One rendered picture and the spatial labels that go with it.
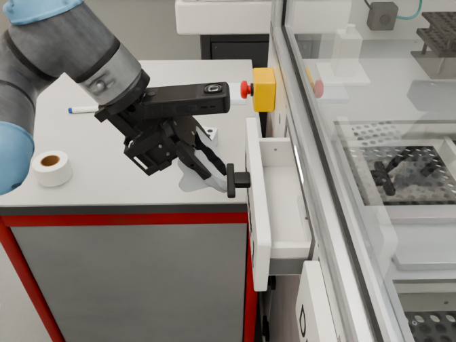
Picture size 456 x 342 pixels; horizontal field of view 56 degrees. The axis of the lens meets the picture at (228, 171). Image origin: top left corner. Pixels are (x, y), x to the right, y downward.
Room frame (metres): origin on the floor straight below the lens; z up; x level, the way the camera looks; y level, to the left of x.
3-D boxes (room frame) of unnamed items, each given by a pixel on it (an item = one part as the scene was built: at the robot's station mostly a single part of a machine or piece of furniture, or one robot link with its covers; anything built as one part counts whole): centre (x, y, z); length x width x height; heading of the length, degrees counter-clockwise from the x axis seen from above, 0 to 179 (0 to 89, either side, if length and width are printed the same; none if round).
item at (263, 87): (0.83, -0.07, 0.88); 0.07 x 0.05 x 0.07; 1
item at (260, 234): (0.50, -0.04, 0.87); 0.29 x 0.02 x 0.11; 1
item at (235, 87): (0.99, 0.02, 0.77); 0.13 x 0.09 x 0.02; 92
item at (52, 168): (0.67, 0.36, 0.78); 0.07 x 0.07 x 0.04
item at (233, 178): (0.49, -0.02, 0.91); 0.07 x 0.04 x 0.01; 1
